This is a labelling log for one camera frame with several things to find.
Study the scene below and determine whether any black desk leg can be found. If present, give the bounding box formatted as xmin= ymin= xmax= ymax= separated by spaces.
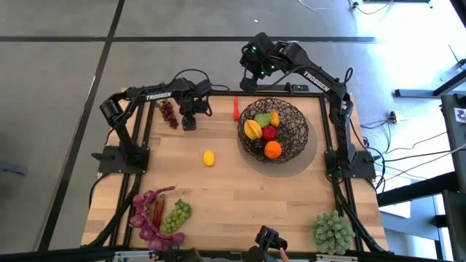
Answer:
xmin=394 ymin=67 xmax=466 ymax=98

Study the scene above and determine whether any long red chili pepper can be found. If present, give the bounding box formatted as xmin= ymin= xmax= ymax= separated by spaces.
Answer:
xmin=152 ymin=194 xmax=167 ymax=230

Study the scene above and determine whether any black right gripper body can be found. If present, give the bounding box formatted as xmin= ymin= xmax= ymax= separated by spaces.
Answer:
xmin=250 ymin=38 xmax=292 ymax=79

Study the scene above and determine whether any red apple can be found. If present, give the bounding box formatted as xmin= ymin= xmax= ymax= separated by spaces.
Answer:
xmin=261 ymin=125 xmax=278 ymax=142

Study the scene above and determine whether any grey flat floor object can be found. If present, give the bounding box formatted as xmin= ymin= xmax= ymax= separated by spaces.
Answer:
xmin=0 ymin=161 xmax=29 ymax=176

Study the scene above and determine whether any purple grape bunch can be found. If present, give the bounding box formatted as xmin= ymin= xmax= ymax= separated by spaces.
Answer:
xmin=129 ymin=185 xmax=186 ymax=253

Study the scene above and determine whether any black table frame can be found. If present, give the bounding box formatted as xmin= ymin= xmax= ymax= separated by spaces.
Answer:
xmin=82 ymin=87 xmax=390 ymax=255

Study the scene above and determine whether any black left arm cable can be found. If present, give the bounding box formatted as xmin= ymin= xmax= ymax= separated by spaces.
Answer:
xmin=170 ymin=68 xmax=231 ymax=92

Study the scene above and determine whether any dark red grape bunch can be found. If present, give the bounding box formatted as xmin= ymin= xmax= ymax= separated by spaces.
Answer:
xmin=155 ymin=98 xmax=180 ymax=130

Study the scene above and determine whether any yellow lemon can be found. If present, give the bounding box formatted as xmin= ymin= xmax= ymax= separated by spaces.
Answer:
xmin=202 ymin=149 xmax=216 ymax=167

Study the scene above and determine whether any dark cabinet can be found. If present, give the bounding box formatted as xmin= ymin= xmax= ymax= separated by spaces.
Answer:
xmin=439 ymin=92 xmax=466 ymax=262

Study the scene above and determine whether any yellow starfruit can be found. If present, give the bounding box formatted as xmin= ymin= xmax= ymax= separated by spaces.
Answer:
xmin=243 ymin=119 xmax=264 ymax=141

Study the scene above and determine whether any green grape bunch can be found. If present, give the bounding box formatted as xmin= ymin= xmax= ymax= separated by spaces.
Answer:
xmin=160 ymin=198 xmax=193 ymax=234

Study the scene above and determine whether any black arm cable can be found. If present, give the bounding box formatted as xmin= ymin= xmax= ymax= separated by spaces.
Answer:
xmin=170 ymin=68 xmax=231 ymax=92
xmin=341 ymin=66 xmax=355 ymax=85

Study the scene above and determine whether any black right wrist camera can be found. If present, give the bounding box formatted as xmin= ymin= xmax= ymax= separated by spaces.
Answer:
xmin=239 ymin=75 xmax=261 ymax=93

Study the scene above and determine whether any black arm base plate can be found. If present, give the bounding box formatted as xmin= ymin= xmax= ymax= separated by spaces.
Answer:
xmin=91 ymin=144 xmax=151 ymax=175
xmin=323 ymin=149 xmax=376 ymax=180

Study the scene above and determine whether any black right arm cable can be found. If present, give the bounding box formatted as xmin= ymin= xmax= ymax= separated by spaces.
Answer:
xmin=341 ymin=66 xmax=355 ymax=85

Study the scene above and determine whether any green pear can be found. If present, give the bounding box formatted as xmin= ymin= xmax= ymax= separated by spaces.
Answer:
xmin=253 ymin=112 xmax=273 ymax=129

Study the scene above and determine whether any orange fruit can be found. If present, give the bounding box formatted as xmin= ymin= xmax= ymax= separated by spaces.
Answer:
xmin=264 ymin=140 xmax=283 ymax=160

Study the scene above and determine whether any pale green bushy plant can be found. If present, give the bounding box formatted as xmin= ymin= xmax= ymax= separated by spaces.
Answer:
xmin=310 ymin=210 xmax=357 ymax=256

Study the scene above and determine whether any black bracket bar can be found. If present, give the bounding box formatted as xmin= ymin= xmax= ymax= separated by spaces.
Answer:
xmin=242 ymin=82 xmax=310 ymax=92

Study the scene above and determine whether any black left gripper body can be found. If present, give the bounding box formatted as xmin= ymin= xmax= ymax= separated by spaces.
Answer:
xmin=177 ymin=79 xmax=200 ymax=110

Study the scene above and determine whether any black wire basket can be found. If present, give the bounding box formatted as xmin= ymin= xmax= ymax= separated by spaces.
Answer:
xmin=236 ymin=96 xmax=310 ymax=164

